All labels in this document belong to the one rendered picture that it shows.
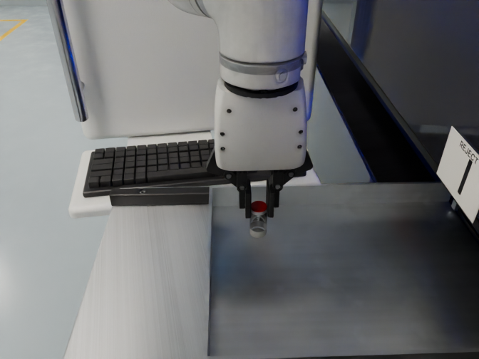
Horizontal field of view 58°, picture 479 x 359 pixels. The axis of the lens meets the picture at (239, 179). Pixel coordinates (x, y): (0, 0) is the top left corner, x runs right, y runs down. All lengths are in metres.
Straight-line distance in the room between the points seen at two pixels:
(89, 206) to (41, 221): 1.35
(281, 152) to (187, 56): 0.45
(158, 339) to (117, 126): 0.56
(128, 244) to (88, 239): 1.38
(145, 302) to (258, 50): 0.29
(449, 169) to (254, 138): 0.21
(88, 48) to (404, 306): 0.68
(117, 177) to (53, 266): 1.13
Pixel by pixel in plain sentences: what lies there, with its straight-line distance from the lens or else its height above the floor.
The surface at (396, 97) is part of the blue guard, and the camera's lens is 0.65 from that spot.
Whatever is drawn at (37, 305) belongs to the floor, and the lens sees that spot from 1.77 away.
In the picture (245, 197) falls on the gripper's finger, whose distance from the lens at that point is 0.51.
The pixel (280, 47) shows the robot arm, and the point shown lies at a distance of 0.40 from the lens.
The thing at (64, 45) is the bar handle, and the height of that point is 1.03.
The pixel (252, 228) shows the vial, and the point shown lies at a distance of 0.55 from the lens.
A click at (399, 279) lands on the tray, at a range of 0.55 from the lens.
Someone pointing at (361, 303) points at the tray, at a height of 0.88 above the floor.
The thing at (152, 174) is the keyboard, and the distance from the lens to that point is 0.78.
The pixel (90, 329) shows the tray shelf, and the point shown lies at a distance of 0.50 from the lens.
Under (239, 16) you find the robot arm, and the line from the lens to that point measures 0.40.
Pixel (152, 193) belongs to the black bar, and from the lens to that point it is 0.62.
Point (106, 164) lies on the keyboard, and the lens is 0.83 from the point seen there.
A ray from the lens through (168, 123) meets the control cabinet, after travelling 0.94.
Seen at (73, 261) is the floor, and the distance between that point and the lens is 1.88.
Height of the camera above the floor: 1.27
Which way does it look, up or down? 35 degrees down
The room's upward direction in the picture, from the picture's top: straight up
